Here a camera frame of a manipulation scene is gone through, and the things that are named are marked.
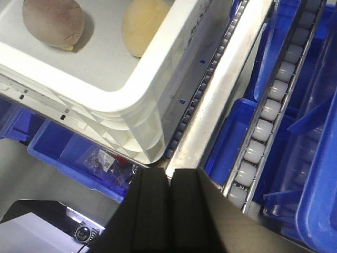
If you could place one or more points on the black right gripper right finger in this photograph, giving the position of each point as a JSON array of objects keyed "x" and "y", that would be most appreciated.
[{"x": 205, "y": 221}]

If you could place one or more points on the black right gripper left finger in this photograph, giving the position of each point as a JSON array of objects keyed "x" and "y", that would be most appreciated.
[{"x": 141, "y": 222}]

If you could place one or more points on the white plastic tote box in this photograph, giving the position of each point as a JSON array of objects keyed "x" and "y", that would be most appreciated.
[{"x": 100, "y": 90}]

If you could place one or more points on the yellow plush fruit toy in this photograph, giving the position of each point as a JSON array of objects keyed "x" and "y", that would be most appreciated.
[{"x": 140, "y": 23}]

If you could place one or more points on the pink plush fruit toy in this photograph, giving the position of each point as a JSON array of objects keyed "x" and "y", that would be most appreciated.
[{"x": 59, "y": 24}]

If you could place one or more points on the white roller track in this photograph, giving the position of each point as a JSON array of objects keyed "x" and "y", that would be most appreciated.
[{"x": 257, "y": 143}]

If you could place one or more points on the clear plastic bagged item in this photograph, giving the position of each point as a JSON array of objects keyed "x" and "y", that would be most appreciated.
[{"x": 114, "y": 171}]

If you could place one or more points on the blue bin below shelf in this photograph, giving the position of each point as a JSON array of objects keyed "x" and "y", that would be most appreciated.
[{"x": 61, "y": 148}]

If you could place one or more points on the blue storage bin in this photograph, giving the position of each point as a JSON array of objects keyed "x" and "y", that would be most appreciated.
[{"x": 297, "y": 189}]

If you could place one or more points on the small grey roller strip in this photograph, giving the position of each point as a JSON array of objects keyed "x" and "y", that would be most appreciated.
[{"x": 192, "y": 78}]

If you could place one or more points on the steel shelf rail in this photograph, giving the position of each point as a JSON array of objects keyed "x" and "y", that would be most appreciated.
[{"x": 197, "y": 140}]

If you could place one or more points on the robot head camera housing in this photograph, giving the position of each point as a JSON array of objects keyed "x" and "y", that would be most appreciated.
[{"x": 46, "y": 226}]

